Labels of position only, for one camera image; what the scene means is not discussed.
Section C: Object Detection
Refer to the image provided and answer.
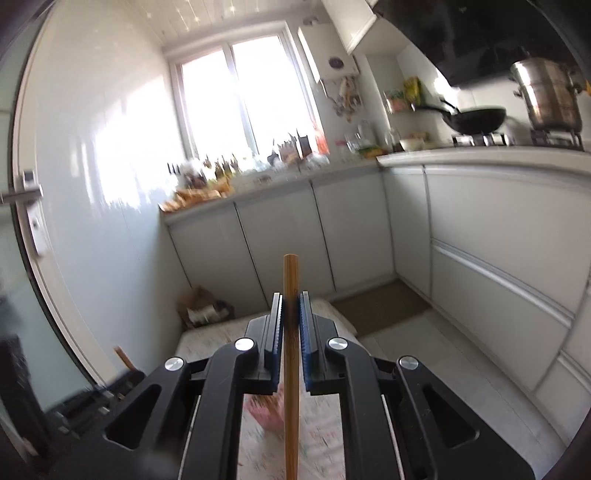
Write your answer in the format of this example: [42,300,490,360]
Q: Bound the metal door handle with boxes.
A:
[0,169,45,257]

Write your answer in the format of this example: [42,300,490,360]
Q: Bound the floral tablecloth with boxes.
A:
[175,299,359,480]

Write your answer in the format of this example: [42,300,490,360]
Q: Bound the single bamboo chopstick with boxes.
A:
[283,253,302,480]

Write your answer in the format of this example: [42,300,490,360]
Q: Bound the upright bamboo stick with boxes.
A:
[113,346,136,373]

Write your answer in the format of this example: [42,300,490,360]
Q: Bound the gas stove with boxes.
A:
[451,130,585,150]

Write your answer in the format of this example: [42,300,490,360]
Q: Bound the white kitchen base cabinet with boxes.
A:
[161,165,395,311]
[376,147,591,418]

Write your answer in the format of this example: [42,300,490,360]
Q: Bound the brown floor mat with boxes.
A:
[329,280,430,339]

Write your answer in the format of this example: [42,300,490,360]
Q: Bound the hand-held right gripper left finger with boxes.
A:
[51,292,284,480]

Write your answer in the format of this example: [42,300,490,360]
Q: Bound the white wall cabinet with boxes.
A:
[320,0,378,54]

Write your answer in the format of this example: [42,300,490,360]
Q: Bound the black range hood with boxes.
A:
[373,0,583,88]

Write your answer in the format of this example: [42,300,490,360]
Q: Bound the stainless steel stockpot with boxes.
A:
[509,56,585,133]

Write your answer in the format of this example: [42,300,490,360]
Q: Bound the black wok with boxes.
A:
[412,102,508,135]

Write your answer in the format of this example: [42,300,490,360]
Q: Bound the row of bottles and jars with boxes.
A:
[158,129,386,214]

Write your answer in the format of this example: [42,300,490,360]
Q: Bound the kitchen window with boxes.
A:
[168,28,320,163]

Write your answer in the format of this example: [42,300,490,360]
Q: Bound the white water heater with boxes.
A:
[297,21,361,80]

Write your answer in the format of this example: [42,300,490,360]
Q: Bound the wall shelf with packets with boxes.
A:
[383,76,424,114]

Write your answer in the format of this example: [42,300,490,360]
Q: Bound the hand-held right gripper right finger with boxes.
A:
[299,291,536,480]

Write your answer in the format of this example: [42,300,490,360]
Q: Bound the cardboard box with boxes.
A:
[177,285,236,330]

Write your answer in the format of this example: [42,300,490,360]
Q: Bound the hanging kitchen utensils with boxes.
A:
[329,76,364,124]

